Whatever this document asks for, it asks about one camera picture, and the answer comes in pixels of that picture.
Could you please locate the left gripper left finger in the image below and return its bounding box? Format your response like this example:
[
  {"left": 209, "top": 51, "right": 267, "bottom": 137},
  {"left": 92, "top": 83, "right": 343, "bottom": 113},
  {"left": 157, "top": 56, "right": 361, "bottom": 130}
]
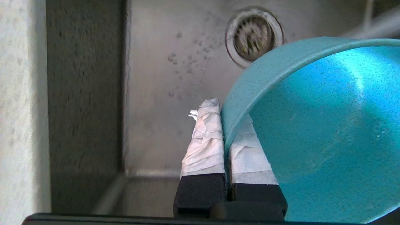
[{"left": 173, "top": 98, "right": 228, "bottom": 218}]

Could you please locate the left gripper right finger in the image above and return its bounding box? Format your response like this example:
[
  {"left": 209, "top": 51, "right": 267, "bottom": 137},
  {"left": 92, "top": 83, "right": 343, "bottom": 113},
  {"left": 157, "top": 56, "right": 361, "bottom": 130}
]
[{"left": 230, "top": 114, "right": 288, "bottom": 219}]

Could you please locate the teal bowl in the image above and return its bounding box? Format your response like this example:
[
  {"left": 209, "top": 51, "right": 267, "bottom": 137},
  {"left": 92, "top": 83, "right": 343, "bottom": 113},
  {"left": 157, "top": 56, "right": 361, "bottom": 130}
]
[{"left": 220, "top": 37, "right": 400, "bottom": 224}]

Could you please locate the stainless steel sink basin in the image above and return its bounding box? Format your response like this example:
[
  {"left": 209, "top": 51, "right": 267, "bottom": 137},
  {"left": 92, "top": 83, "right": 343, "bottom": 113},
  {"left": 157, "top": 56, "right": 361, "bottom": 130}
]
[{"left": 45, "top": 0, "right": 400, "bottom": 217}]

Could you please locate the round metal drain strainer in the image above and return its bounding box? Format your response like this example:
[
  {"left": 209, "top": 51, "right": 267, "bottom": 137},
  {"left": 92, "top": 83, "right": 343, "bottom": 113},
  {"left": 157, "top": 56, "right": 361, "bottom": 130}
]
[{"left": 225, "top": 7, "right": 285, "bottom": 69}]

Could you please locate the running water stream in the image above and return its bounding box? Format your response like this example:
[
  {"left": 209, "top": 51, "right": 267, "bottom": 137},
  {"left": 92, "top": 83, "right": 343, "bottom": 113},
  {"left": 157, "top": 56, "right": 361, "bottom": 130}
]
[{"left": 342, "top": 6, "right": 400, "bottom": 39}]

